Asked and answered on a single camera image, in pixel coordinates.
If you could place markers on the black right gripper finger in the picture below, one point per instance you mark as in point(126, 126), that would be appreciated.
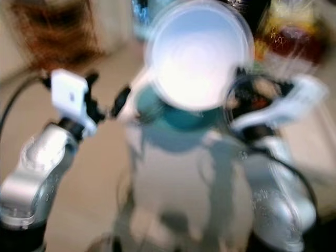
point(235, 86)

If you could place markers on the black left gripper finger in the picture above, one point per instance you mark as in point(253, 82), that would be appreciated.
point(121, 101)

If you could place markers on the white round plate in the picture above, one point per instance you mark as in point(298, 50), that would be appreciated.
point(197, 52)

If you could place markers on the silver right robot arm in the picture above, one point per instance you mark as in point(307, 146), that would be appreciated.
point(278, 205)

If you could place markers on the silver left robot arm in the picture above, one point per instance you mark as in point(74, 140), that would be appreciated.
point(37, 173)

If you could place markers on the teal bowl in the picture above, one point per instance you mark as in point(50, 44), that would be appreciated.
point(181, 119)

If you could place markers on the red yellow package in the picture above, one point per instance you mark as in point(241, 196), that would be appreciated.
point(291, 39)

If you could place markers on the teal box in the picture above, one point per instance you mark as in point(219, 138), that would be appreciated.
point(143, 21)

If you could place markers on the brown wicker basket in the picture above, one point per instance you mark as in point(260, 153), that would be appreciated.
point(55, 29)

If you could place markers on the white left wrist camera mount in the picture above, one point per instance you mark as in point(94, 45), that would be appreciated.
point(71, 97)

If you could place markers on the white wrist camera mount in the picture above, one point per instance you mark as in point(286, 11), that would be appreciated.
point(71, 97)
point(289, 102)

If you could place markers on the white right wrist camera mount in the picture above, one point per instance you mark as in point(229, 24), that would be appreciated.
point(289, 102)

